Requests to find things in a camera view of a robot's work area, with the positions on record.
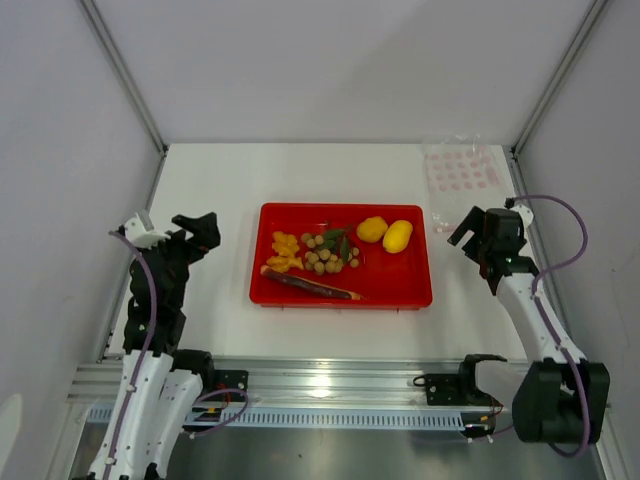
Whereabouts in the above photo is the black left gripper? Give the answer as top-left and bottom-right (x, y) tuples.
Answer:
(135, 213), (220, 307)

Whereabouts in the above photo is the clear pink-dotted zip bag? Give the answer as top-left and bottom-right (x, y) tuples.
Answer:
(421, 135), (509, 234)

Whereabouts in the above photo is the purple sweet potato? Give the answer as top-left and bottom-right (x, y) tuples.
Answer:
(260, 266), (363, 301)

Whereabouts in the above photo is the orange ginger root piece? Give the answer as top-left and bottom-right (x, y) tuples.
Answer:
(266, 231), (304, 273)

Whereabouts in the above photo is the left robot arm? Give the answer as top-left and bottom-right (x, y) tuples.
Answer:
(87, 212), (221, 479)

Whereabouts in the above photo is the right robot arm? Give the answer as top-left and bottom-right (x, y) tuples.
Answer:
(448, 207), (610, 451)

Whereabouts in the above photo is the yellow lemon right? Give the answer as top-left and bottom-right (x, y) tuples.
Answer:
(383, 220), (413, 254)

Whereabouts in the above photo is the yellow lemon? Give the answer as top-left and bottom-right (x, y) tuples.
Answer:
(383, 220), (413, 254)
(356, 216), (388, 244)

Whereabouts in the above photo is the red plastic tray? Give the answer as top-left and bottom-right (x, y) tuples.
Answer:
(249, 203), (433, 310)

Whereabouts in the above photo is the yellow lemon left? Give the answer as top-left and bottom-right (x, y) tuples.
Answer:
(356, 216), (388, 244)

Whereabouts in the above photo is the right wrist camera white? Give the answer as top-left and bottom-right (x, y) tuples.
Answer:
(504, 198), (534, 231)

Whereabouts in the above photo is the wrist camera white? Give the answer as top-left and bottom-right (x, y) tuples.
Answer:
(504, 198), (534, 231)
(119, 210), (170, 249)

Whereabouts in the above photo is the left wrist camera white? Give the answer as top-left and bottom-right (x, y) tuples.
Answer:
(119, 210), (170, 249)

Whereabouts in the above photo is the right side aluminium rail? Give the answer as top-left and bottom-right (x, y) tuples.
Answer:
(502, 146), (567, 327)

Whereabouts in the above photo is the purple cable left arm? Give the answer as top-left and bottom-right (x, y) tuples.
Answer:
(107, 229), (161, 480)

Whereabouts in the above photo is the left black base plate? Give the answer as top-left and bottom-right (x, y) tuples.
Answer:
(213, 369), (249, 404)

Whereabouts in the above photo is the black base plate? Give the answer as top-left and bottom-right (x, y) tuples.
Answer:
(412, 373), (484, 406)
(213, 369), (249, 404)

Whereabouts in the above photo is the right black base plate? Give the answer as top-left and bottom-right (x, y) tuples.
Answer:
(412, 373), (484, 406)

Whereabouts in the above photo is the aluminium mounting rail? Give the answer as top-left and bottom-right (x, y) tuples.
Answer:
(67, 355), (531, 406)

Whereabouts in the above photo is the white slotted cable duct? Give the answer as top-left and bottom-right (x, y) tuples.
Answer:
(85, 405), (464, 431)

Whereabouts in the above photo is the left aluminium frame post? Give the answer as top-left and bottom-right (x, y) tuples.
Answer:
(77, 0), (168, 157)

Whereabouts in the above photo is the aluminium frame post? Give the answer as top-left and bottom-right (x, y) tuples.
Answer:
(77, 0), (168, 157)
(511, 0), (612, 159)

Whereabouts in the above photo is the right aluminium frame post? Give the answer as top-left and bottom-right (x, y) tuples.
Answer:
(511, 0), (612, 159)

